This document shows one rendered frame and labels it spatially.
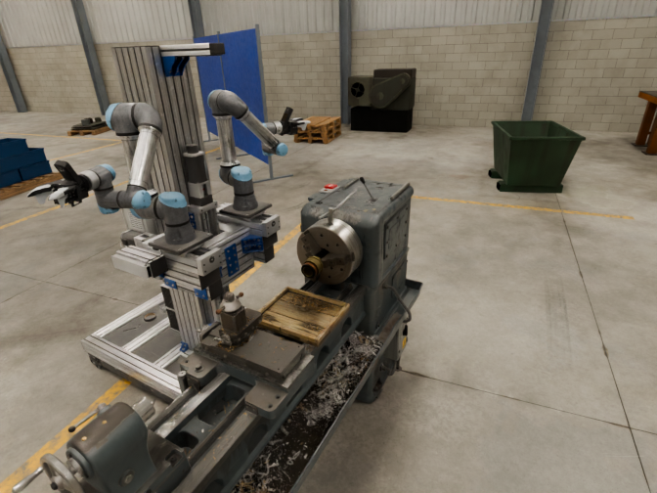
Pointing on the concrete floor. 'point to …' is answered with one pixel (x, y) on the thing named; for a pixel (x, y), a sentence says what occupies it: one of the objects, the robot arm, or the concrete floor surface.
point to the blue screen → (209, 80)
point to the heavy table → (648, 124)
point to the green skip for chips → (532, 156)
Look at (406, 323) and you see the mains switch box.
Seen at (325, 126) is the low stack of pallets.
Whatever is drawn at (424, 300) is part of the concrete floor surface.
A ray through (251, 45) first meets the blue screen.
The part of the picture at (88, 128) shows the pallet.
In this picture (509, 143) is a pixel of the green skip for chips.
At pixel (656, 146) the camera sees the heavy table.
